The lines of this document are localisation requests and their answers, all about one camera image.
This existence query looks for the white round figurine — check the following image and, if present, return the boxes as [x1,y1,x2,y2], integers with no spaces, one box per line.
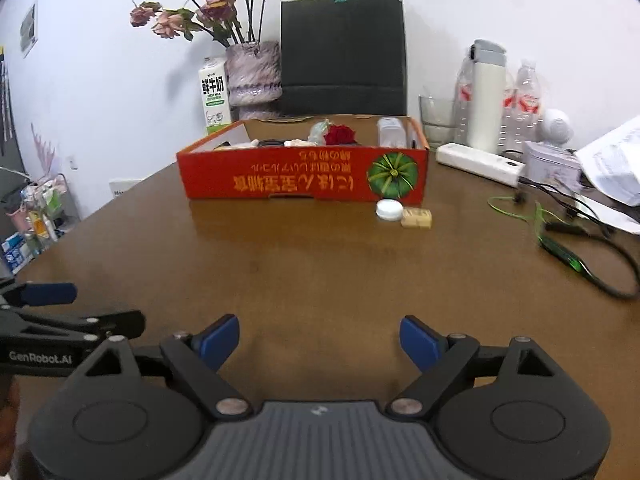
[538,108,574,146]

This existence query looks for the left hand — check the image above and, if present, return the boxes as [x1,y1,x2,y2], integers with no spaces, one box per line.
[0,376,21,477]

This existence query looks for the clear drinking glass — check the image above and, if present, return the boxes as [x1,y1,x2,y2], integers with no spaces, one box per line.
[419,96,456,150]

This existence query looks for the green wrapped packet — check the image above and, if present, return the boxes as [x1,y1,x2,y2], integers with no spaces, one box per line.
[307,119,332,145]

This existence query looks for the white green milk carton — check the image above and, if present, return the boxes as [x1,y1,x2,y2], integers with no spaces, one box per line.
[198,58,232,134]

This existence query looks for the purple ceramic vase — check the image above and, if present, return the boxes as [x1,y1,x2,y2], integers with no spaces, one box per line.
[226,41,282,120]

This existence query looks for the rack with clutter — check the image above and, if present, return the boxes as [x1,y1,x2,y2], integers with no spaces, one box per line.
[0,121,82,276]

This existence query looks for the white round jar lid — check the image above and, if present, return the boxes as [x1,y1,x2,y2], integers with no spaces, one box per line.
[375,198,405,222]

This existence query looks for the yellow eraser block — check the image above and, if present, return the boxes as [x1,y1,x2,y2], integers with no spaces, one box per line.
[400,207,433,229]

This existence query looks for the red orange cardboard box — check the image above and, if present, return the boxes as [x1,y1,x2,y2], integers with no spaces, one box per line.
[176,115,430,205]

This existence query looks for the yellow white plush toy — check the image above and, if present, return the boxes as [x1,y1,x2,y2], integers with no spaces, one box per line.
[214,140,259,152]

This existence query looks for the white small box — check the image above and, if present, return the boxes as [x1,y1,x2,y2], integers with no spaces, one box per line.
[378,117,407,148]

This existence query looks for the clear water bottle red label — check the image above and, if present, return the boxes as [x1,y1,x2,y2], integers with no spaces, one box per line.
[499,58,542,158]

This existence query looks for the white power bank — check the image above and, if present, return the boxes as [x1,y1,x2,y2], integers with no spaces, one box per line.
[436,143,525,188]

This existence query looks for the dried pink flowers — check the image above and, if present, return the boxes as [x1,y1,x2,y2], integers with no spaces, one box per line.
[129,0,266,48]

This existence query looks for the white paper stack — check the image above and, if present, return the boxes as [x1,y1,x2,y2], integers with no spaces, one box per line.
[575,116,639,208]

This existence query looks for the black paper bag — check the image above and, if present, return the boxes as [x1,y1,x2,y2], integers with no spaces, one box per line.
[279,0,408,116]

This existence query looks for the white thermos bottle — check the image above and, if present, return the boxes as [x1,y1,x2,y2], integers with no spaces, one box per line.
[466,39,506,154]

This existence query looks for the red artificial rose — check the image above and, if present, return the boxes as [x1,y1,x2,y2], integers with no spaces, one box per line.
[323,124,357,145]

